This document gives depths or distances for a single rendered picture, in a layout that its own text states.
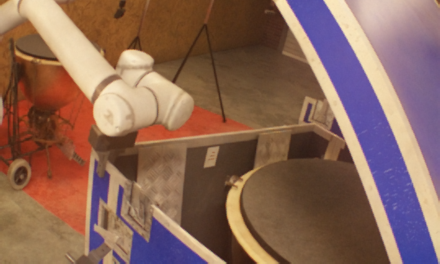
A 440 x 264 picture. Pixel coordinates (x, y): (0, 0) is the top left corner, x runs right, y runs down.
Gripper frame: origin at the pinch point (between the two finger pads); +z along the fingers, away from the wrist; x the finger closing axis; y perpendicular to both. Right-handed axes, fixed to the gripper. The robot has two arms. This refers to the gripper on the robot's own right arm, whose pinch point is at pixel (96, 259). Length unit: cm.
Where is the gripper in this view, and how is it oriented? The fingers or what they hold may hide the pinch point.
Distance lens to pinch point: 121.1
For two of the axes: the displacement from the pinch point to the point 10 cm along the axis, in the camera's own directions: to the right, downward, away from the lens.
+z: 2.9, -2.4, 9.3
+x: -6.1, 7.0, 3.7
